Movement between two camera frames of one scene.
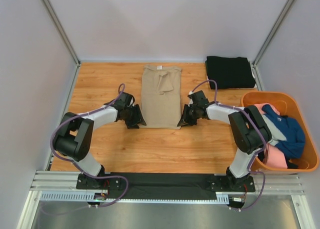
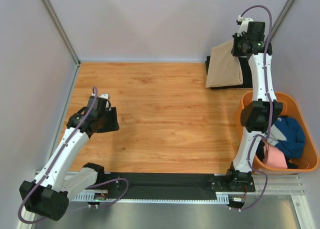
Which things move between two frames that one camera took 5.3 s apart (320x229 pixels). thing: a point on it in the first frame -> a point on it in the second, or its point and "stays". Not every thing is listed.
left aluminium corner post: x=58 y=25 stays
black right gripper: x=184 y=120 -> x=236 y=38
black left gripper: x=132 y=124 -> x=113 y=125
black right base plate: x=229 y=183 stays
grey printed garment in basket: x=277 y=134 stays
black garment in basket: x=290 y=165 stays
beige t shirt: x=161 y=96 -> x=224 y=69
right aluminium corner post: x=257 y=79 stays
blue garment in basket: x=293 y=147 stays
